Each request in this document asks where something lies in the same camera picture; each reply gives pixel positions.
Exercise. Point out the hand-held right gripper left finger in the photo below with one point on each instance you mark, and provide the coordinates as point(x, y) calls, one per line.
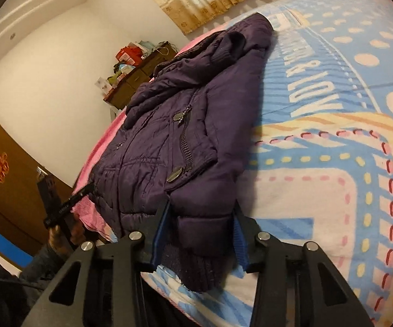
point(159, 242)

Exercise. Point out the red gift box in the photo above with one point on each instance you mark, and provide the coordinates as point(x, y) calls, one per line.
point(128, 55)

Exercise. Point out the person's left forearm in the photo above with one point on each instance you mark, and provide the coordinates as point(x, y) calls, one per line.
point(43, 262)

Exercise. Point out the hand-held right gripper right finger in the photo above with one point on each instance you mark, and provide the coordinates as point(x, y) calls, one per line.
point(241, 245)

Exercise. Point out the brown wooden desk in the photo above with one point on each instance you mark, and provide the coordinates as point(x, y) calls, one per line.
point(131, 81)

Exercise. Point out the purple quilted jacket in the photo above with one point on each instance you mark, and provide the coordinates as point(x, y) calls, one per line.
point(182, 136)

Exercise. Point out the person's left hand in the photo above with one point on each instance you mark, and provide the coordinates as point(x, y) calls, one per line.
point(77, 232)

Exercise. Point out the white printed card box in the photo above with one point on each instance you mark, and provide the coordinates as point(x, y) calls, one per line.
point(102, 87)

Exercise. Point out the brown wooden door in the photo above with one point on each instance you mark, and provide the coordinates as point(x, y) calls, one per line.
point(16, 184)

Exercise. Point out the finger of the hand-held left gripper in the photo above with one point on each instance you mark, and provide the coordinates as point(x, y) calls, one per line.
point(75, 199)

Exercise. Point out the green bag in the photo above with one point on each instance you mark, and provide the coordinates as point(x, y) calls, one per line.
point(116, 76)

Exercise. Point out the blue dotted printed bedsheet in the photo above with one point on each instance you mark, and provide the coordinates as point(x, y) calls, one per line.
point(336, 143)

